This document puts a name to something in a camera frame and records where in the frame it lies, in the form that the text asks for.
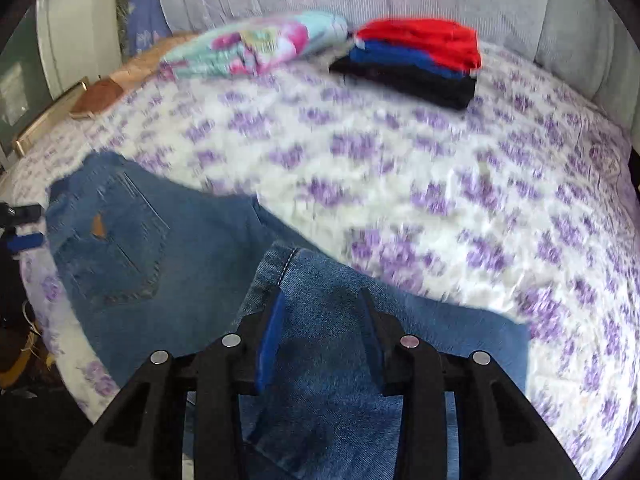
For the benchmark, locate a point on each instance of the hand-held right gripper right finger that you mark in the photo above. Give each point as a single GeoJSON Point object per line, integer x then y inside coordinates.
{"type": "Point", "coordinates": [375, 345]}

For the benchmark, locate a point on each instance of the red folded garment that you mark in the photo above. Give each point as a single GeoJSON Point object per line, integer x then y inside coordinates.
{"type": "Point", "coordinates": [425, 35]}

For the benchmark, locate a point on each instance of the wooden frame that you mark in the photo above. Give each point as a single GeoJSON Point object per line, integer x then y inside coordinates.
{"type": "Point", "coordinates": [45, 121]}

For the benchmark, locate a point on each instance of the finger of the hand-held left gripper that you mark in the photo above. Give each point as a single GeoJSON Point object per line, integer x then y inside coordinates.
{"type": "Point", "coordinates": [22, 211]}
{"type": "Point", "coordinates": [25, 243]}

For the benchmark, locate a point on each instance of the folded floral quilt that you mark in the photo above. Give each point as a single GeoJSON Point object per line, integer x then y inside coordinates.
{"type": "Point", "coordinates": [260, 40]}

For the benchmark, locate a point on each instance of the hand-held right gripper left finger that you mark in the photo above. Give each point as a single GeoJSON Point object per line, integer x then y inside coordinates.
{"type": "Point", "coordinates": [270, 345]}

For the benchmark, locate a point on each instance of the bed with purple floral sheet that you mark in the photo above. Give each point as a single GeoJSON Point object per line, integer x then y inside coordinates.
{"type": "Point", "coordinates": [425, 185]}

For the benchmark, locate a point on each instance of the blue denim pants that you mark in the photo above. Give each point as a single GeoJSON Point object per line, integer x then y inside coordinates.
{"type": "Point", "coordinates": [200, 260]}

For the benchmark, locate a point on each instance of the black folded garment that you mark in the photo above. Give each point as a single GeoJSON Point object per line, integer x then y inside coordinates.
{"type": "Point", "coordinates": [415, 84]}

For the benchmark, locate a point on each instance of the blue folded garment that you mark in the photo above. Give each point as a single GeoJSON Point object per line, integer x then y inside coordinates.
{"type": "Point", "coordinates": [390, 55]}

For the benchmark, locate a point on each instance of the blue patterned pillow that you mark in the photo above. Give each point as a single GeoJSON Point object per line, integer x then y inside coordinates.
{"type": "Point", "coordinates": [145, 10]}

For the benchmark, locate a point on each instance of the brown pillow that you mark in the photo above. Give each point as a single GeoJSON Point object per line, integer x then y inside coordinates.
{"type": "Point", "coordinates": [100, 95]}

